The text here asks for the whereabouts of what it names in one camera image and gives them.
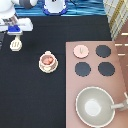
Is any cream slotted spatula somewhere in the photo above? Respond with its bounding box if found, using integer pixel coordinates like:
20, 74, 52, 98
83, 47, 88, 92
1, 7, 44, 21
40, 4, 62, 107
10, 35, 22, 51

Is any pink small pot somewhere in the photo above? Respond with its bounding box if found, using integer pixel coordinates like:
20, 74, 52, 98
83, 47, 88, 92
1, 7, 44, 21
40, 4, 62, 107
39, 51, 56, 72

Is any cream round plate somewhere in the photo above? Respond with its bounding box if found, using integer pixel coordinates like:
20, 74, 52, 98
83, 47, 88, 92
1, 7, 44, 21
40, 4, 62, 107
39, 57, 58, 73

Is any black table mat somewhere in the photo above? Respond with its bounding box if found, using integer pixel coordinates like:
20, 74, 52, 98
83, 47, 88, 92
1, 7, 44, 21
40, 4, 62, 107
0, 16, 110, 128

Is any white blue gripper body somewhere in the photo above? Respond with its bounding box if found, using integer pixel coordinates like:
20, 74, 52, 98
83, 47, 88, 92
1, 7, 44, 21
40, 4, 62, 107
7, 25, 23, 36

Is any pink stove board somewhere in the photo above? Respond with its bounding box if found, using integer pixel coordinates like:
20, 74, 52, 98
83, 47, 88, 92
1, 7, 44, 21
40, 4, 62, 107
66, 41, 128, 128

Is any wooden shelf rack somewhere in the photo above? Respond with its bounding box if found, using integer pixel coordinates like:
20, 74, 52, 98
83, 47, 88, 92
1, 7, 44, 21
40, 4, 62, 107
103, 0, 128, 40

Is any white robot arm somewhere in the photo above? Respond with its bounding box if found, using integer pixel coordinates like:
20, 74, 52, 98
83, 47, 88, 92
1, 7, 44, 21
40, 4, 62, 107
0, 0, 66, 35

